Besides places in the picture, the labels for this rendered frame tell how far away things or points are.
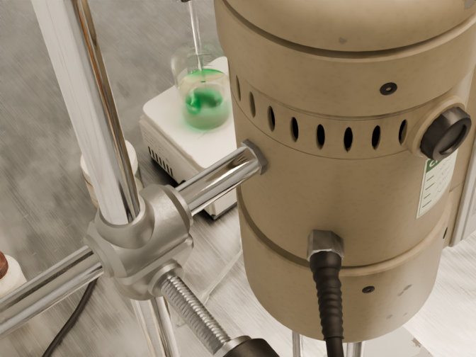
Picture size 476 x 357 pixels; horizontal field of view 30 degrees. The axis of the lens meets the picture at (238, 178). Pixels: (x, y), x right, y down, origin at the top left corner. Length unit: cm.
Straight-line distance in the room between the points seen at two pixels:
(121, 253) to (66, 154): 74
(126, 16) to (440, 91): 92
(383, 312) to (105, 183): 18
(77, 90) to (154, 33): 91
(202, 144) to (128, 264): 60
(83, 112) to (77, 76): 2
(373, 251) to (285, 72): 12
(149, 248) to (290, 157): 6
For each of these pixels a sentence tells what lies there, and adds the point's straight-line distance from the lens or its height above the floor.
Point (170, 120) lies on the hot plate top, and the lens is 95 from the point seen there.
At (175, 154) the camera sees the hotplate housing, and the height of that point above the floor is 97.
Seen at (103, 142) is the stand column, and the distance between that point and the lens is 29.
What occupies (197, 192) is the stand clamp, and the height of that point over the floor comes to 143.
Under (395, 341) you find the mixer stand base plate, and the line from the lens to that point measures 89.
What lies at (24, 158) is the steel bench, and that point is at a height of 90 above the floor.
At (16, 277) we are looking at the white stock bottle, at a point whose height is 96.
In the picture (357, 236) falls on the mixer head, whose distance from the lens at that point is 38.
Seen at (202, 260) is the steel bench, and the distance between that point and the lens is 95.
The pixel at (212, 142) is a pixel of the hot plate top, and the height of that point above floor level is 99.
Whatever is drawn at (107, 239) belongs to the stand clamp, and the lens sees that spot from 33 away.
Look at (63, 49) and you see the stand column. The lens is 26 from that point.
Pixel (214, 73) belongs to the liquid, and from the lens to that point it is 94.
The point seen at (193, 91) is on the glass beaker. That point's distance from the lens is 89.
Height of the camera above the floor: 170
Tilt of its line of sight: 53 degrees down
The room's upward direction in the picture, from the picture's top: 6 degrees counter-clockwise
